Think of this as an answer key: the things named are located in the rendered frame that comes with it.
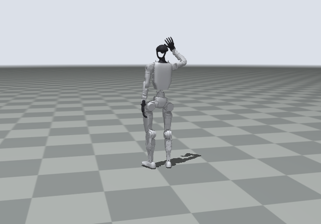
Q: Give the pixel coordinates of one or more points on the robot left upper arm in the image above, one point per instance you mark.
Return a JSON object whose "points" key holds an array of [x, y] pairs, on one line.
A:
{"points": [[148, 69]]}

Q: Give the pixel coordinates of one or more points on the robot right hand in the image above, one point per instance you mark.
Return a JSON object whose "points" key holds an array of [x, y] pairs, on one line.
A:
{"points": [[170, 44]]}

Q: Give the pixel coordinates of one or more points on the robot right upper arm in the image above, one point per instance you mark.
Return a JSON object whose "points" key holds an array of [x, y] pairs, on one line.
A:
{"points": [[178, 65]]}

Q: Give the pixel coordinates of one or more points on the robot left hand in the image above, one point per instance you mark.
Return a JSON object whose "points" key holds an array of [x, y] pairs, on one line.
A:
{"points": [[142, 108]]}

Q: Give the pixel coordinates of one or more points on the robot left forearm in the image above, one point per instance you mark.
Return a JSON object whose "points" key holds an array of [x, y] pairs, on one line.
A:
{"points": [[144, 92]]}

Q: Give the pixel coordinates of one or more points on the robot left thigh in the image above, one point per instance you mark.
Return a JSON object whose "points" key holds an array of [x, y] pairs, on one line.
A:
{"points": [[148, 108]]}

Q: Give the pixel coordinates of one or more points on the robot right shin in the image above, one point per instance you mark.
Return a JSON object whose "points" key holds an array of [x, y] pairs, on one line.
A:
{"points": [[168, 146]]}

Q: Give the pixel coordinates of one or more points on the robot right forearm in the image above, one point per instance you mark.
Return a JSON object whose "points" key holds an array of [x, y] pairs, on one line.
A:
{"points": [[178, 55]]}

